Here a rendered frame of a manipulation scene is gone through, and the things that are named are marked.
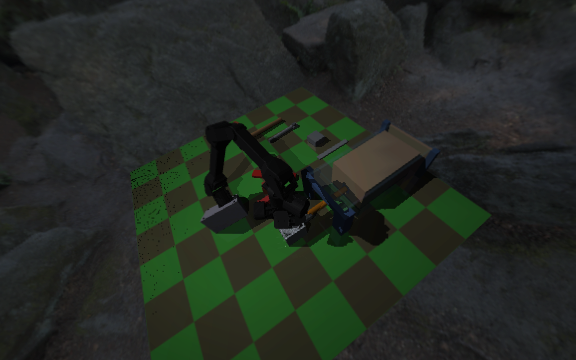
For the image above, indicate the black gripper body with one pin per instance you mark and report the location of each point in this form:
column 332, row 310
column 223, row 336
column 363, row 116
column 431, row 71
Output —
column 260, row 212

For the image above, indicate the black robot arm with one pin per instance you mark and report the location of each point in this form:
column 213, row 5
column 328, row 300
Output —
column 275, row 172

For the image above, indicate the black mallet with brown wooden handle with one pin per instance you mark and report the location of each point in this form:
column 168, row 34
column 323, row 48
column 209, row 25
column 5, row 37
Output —
column 266, row 127

